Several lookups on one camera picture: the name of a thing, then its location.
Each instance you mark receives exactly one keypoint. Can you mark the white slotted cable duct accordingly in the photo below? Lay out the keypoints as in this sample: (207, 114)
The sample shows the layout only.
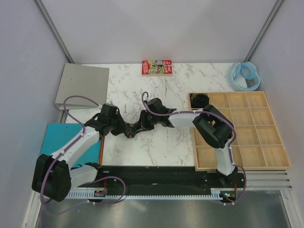
(91, 194)

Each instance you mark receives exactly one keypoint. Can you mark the teal book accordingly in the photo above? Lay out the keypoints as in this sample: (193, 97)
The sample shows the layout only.
(58, 135)

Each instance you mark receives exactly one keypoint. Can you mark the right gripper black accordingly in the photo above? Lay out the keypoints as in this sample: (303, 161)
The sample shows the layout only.
(142, 122)

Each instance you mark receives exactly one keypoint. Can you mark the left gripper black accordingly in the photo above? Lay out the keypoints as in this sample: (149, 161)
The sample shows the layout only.
(120, 130)

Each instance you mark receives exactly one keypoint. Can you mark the grey ring binder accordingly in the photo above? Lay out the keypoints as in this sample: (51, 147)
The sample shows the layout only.
(87, 81)

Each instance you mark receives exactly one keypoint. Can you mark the red illustrated book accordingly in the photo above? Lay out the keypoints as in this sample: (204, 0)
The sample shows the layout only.
(156, 67)

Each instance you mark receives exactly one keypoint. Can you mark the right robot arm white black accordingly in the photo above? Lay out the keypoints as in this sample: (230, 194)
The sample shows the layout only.
(216, 130)

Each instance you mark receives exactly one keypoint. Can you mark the rolled black tie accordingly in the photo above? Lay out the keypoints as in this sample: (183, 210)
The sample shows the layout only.
(199, 100)

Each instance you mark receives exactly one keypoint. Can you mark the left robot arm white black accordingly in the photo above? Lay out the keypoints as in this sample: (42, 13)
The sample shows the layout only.
(54, 176)

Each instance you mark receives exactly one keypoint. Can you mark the wooden compartment tray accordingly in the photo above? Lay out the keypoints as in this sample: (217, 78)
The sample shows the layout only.
(258, 146)

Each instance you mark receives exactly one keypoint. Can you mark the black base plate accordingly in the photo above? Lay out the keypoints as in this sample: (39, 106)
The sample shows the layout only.
(183, 180)

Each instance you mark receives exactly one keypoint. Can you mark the floral navy necktie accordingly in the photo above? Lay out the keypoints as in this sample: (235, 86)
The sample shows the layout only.
(131, 130)

